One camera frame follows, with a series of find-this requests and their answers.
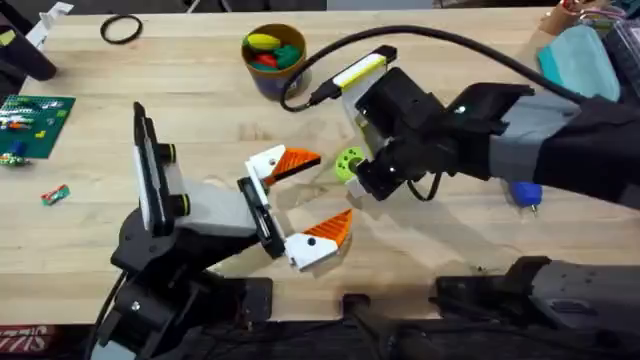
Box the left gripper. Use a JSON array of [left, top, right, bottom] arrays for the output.
[[110, 144, 354, 281]]

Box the blue electric screwdriver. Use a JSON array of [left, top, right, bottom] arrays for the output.
[[508, 180, 544, 217]]

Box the green disc with holes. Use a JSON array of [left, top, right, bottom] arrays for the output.
[[334, 146, 368, 183]]

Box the right wrist upright plate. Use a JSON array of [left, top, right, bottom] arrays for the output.
[[331, 44, 399, 92]]

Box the wrist upright plate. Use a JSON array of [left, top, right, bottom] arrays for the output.
[[331, 44, 399, 92], [132, 101, 169, 237]]

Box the left wrist upright plate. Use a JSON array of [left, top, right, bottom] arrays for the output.
[[132, 101, 169, 237]]

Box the brown tub with toys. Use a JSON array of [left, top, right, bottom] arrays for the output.
[[240, 22, 313, 102]]

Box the small red green toy block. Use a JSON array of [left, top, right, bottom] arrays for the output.
[[40, 183, 72, 207]]

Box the teal cloth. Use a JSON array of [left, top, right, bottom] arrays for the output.
[[536, 24, 622, 104]]

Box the green board with blocks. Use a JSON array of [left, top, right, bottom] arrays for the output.
[[0, 94, 77, 167]]

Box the brown cardboard box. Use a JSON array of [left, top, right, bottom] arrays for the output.
[[538, 0, 614, 37]]

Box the red label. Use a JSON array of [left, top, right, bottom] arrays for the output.
[[0, 324, 57, 354]]

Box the dark clear box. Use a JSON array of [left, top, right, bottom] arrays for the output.
[[601, 18, 640, 104]]

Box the white plastic piece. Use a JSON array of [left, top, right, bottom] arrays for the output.
[[25, 1, 76, 49]]

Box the black bulky object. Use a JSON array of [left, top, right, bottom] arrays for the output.
[[0, 13, 58, 97]]

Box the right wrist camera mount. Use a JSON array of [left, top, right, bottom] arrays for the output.
[[342, 69, 389, 157]]

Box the thin black cable loop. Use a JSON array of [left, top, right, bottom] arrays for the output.
[[405, 171, 444, 203]]

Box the black rail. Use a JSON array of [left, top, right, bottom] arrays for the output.
[[0, 292, 640, 360]]

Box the thick black cable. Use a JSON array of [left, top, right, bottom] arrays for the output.
[[278, 24, 589, 114]]

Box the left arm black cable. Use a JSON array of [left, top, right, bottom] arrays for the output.
[[83, 269, 127, 360]]

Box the black ring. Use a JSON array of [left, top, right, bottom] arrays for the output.
[[99, 13, 145, 46]]

